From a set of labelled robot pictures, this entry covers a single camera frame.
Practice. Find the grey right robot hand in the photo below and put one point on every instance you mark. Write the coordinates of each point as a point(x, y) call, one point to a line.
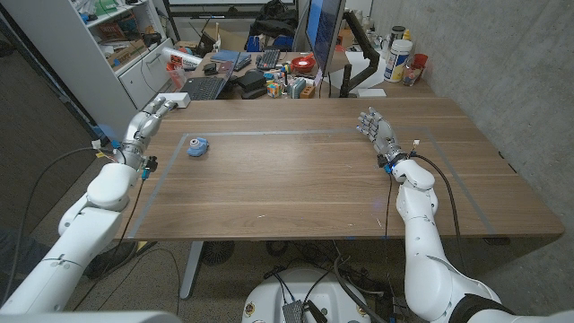
point(381, 132)

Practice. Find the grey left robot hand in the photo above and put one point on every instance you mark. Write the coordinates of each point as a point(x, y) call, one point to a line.
point(139, 130)

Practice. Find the blue toy camera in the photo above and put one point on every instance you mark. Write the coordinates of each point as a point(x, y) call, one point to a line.
point(197, 147)

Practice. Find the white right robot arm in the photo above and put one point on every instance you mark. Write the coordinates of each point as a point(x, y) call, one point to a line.
point(423, 269)

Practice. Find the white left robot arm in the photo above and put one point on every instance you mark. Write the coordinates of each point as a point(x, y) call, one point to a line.
point(85, 229)

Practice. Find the flat white box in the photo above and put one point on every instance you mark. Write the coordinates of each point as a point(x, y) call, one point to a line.
point(371, 93)

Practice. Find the white power strip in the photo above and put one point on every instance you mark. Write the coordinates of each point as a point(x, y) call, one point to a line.
point(179, 99)

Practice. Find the red-lidded jar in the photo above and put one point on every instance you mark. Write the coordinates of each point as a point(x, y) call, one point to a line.
point(414, 69)

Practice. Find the white wipes canister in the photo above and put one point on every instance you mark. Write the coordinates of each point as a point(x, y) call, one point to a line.
point(397, 60)

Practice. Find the dark open laptop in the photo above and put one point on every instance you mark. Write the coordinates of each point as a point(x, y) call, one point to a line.
point(204, 87)

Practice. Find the brown cardboard box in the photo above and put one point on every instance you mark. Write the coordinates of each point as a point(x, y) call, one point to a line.
point(127, 53)

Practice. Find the white roll with orange label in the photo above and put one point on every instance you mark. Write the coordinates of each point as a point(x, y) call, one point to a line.
point(181, 58)

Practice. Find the orange brick block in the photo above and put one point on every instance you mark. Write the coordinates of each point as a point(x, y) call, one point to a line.
point(307, 92)

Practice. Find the yellow bottle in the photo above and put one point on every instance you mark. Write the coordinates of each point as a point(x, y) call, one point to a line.
point(406, 35)

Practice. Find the white shelf cabinet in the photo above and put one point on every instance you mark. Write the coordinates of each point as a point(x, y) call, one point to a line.
point(67, 58)

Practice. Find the red bowl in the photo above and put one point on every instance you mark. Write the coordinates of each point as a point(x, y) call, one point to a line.
point(302, 63)

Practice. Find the colourful puzzle cube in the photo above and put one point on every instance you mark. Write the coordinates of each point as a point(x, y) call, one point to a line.
point(274, 89)

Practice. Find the blue notebook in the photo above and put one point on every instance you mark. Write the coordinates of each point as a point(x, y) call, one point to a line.
point(228, 56)

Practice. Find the black computer monitor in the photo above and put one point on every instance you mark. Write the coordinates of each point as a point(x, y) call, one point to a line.
point(324, 27)

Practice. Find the black box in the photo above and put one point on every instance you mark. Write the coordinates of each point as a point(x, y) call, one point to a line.
point(251, 81)

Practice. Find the black shoe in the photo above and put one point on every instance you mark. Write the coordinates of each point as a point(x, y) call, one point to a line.
point(112, 260)

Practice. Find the black keyboard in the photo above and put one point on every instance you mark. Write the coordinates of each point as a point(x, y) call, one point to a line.
point(268, 59)

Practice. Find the grey table leg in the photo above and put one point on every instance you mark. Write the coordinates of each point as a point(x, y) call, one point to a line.
point(192, 269)

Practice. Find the black backpack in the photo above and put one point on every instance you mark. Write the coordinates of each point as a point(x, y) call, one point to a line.
point(273, 18)

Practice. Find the white robot torso base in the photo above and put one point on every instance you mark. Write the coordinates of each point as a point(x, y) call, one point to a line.
point(309, 291)

